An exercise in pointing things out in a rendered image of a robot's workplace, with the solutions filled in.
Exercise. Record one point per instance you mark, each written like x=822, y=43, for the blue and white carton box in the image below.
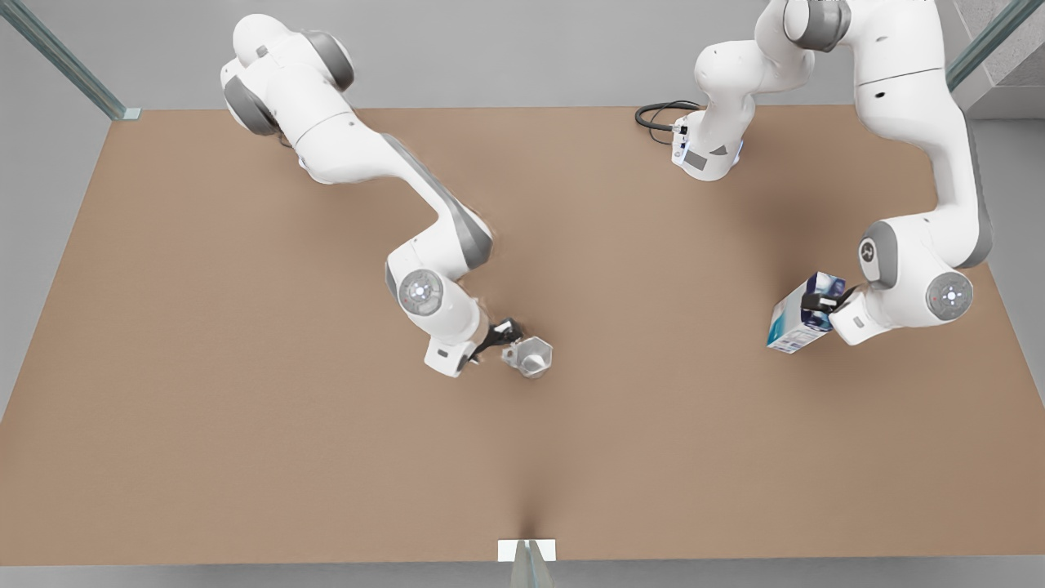
x=796, y=320

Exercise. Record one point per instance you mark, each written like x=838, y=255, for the silver metal cup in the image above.
x=531, y=356

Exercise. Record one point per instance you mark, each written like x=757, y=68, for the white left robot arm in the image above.
x=914, y=98

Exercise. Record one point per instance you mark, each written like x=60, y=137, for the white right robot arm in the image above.
x=326, y=122

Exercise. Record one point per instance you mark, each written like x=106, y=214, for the silver frame post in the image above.
x=529, y=563
x=65, y=57
x=984, y=41

